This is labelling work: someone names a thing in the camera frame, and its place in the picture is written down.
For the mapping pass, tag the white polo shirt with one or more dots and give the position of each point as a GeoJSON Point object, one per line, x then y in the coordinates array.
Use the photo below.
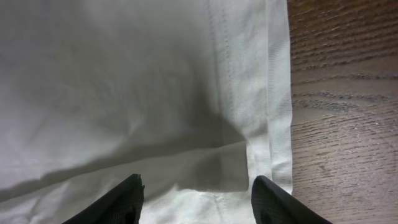
{"type": "Point", "coordinates": [191, 97]}

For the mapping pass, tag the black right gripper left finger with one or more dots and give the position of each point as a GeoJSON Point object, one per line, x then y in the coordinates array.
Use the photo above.
{"type": "Point", "coordinates": [121, 205]}

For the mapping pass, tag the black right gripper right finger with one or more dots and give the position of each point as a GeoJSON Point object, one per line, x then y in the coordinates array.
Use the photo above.
{"type": "Point", "coordinates": [272, 205]}

